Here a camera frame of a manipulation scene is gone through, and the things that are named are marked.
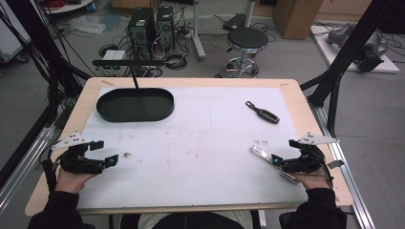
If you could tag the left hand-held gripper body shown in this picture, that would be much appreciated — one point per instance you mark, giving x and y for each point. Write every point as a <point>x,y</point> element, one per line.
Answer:
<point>79,163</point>

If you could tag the white plastic bag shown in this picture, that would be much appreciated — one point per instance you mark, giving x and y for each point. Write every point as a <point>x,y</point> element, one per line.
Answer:
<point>86,24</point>

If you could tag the black flat case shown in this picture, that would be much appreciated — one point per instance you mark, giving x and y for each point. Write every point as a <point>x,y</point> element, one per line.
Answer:
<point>234,21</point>

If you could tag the silver metal tool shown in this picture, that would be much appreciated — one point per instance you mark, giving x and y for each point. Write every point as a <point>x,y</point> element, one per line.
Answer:
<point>261,153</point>

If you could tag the large black computer tower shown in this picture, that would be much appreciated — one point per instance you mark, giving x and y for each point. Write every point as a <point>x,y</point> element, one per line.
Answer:
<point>141,31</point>

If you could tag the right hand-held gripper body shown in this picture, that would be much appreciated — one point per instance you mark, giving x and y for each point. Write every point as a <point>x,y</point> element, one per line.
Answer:
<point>307,163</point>

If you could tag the black round stool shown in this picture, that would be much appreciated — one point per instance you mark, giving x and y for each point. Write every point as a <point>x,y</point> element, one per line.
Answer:
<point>247,38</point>

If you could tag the black frame strut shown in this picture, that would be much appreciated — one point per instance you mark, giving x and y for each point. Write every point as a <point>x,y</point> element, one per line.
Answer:
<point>28,25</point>
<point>350,44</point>

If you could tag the black oval tray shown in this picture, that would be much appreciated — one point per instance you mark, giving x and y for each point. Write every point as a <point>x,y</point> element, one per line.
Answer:
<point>133,106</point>

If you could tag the wooden table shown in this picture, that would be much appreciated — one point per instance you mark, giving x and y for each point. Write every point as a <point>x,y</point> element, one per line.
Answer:
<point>293,90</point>

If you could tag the white box with lights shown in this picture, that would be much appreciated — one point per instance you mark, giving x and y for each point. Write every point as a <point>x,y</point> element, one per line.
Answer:
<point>114,57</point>

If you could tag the slim black computer tower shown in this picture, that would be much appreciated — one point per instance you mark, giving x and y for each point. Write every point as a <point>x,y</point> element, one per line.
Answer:
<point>165,27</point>

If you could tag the grey and black device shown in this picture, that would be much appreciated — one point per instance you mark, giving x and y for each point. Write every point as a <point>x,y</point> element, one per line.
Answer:
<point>371,51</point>

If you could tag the white desk leg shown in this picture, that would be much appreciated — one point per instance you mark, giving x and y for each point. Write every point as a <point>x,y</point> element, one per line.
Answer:
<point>198,35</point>

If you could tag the person's torso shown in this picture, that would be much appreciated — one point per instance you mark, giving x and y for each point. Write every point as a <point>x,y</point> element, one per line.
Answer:
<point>194,221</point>

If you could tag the aluminium rail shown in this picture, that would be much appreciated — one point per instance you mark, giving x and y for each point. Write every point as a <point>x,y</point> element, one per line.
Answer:
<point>22,165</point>
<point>353,178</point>

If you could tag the brown wooden cabinet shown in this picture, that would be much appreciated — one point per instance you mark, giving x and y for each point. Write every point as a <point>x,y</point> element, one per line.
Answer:
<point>297,17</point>

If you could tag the person's left hand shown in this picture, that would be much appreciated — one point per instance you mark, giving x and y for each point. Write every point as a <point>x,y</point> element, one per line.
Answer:
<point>71,181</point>

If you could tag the small grey tag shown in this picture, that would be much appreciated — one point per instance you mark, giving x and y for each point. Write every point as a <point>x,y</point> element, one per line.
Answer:
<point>335,164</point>

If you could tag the person's right hand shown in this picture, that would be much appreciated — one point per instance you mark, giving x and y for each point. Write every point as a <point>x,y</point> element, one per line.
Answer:
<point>313,180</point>

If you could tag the black bar on stand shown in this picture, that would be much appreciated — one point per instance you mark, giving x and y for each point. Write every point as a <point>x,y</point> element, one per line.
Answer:
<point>127,63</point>

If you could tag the round white table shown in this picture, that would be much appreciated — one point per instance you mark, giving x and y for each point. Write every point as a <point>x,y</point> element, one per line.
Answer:
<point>68,5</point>

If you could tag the white floor board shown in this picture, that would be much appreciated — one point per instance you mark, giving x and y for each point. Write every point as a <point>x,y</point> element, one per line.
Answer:
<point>328,51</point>

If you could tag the white table mat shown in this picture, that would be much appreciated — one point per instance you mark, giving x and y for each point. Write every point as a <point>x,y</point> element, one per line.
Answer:
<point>197,152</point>

